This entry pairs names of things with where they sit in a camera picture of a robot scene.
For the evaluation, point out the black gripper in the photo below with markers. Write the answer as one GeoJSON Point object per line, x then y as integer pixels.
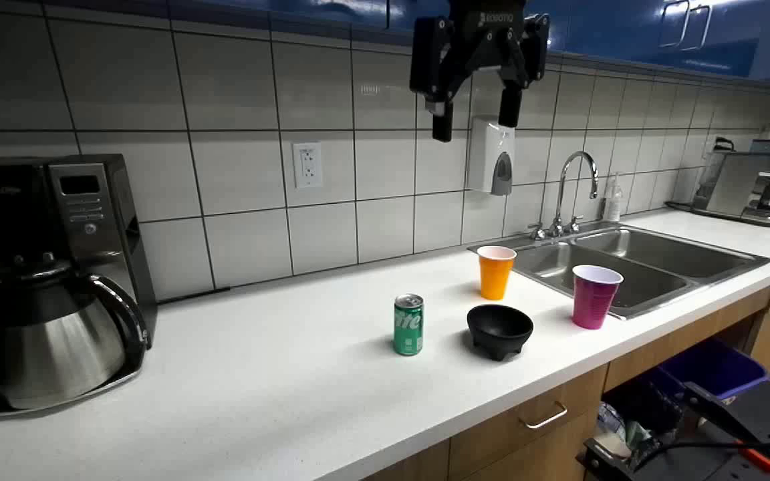
{"type": "Point", "coordinates": [487, 27]}

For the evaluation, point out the green soda can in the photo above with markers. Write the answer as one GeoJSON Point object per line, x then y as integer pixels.
{"type": "Point", "coordinates": [406, 327]}

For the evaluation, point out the black bowl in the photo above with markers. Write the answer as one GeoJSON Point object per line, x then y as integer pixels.
{"type": "Point", "coordinates": [499, 332]}

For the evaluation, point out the chrome faucet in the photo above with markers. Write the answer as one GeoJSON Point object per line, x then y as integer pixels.
{"type": "Point", "coordinates": [563, 184]}

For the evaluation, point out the chrome faucet knob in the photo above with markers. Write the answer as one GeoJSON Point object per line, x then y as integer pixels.
{"type": "Point", "coordinates": [539, 232]}
{"type": "Point", "coordinates": [573, 226]}

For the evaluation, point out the blue upper cabinets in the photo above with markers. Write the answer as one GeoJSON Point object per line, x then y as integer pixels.
{"type": "Point", "coordinates": [615, 27]}

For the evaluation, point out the clear soap bottle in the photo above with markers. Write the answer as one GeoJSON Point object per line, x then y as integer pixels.
{"type": "Point", "coordinates": [612, 208]}

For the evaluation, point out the orange plastic cup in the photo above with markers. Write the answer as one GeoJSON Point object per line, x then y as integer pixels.
{"type": "Point", "coordinates": [496, 278]}

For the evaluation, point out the purple plastic cup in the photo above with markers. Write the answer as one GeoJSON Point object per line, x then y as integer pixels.
{"type": "Point", "coordinates": [595, 302]}

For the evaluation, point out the steel double sink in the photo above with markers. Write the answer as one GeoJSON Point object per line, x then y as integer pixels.
{"type": "Point", "coordinates": [668, 254]}

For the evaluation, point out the steel espresso machine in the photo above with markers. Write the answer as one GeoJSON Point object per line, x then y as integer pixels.
{"type": "Point", "coordinates": [742, 188]}

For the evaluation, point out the wooden lower cabinets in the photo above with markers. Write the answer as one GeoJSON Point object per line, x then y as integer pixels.
{"type": "Point", "coordinates": [508, 437]}

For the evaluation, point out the blue plastic bin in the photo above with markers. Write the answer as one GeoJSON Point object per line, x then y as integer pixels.
{"type": "Point", "coordinates": [714, 367]}

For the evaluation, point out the black coffee maker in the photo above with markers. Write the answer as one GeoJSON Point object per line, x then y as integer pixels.
{"type": "Point", "coordinates": [91, 214]}

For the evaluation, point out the steel coffee carafe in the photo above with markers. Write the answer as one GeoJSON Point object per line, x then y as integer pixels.
{"type": "Point", "coordinates": [53, 344]}

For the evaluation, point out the white wall soap dispenser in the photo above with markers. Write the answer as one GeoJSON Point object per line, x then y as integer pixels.
{"type": "Point", "coordinates": [485, 156]}

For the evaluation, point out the white wall outlet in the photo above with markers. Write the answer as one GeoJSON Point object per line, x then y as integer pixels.
{"type": "Point", "coordinates": [309, 166]}

